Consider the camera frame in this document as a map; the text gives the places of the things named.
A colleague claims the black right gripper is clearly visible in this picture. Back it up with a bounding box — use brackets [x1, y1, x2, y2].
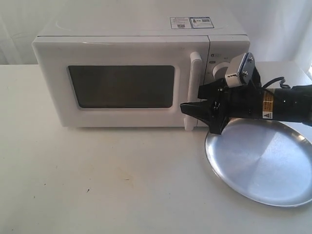
[180, 79, 264, 135]

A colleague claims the white microwave door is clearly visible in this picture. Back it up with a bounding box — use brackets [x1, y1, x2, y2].
[31, 35, 211, 130]

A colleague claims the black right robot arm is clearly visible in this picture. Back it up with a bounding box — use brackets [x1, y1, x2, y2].
[180, 80, 312, 135]

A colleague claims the white Midea microwave oven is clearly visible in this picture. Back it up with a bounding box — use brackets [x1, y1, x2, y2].
[31, 16, 251, 130]

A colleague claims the round stainless steel plate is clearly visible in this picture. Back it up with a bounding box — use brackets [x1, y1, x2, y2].
[205, 118, 312, 207]

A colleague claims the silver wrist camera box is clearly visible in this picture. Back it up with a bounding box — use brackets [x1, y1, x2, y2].
[225, 52, 255, 88]

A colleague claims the black coiled cable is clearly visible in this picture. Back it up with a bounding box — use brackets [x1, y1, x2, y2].
[252, 67, 293, 90]

